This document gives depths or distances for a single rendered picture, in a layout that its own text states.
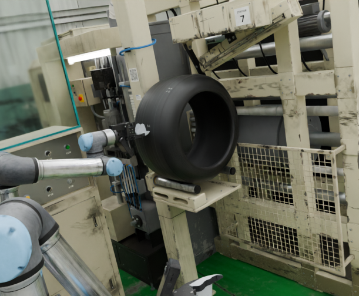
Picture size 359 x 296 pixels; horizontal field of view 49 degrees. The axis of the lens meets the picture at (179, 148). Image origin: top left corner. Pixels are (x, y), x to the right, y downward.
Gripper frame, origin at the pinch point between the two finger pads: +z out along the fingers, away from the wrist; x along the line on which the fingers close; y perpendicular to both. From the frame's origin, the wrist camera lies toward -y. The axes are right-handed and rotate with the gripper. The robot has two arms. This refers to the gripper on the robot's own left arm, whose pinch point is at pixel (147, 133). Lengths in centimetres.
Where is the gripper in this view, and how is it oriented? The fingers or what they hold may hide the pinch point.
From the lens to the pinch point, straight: 192.3
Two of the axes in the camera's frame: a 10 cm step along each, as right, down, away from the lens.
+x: -6.5, -0.7, 7.5
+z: 7.5, -2.1, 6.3
